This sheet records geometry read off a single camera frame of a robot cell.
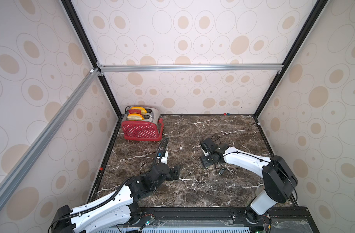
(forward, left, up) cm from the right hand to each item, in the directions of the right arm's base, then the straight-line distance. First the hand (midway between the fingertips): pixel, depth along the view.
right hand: (205, 162), depth 89 cm
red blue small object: (+50, -23, -6) cm, 55 cm away
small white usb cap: (+12, +16, -3) cm, 20 cm away
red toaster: (+17, +35, +11) cm, 40 cm away
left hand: (-9, +16, +11) cm, 22 cm away
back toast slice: (+26, +40, +18) cm, 51 cm away
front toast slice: (+21, +45, +18) cm, 53 cm away
